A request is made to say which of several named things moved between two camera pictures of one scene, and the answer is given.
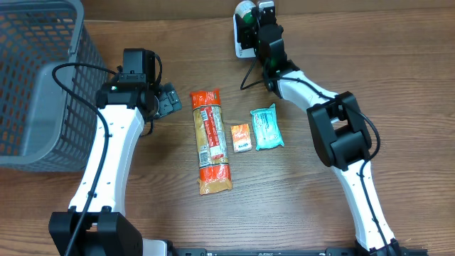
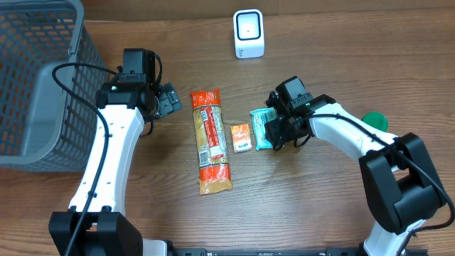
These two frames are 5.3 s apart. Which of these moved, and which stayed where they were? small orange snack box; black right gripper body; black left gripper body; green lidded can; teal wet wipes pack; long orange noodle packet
Moved: black right gripper body; green lidded can
Stayed: small orange snack box; teal wet wipes pack; long orange noodle packet; black left gripper body
